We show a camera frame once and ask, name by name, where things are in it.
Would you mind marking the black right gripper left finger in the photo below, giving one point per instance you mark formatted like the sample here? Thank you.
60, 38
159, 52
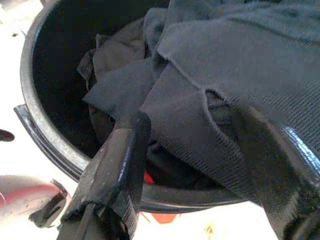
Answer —
112, 175

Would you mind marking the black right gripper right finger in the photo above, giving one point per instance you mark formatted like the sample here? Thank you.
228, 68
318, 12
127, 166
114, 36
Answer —
282, 180

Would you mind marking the black knit garment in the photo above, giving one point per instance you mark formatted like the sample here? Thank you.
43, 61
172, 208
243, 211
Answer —
200, 75

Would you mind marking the black plastic bucket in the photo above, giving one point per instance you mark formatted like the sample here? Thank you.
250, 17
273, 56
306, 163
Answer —
57, 75

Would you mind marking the black clothes pile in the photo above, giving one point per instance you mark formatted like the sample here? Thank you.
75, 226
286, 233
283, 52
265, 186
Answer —
117, 55

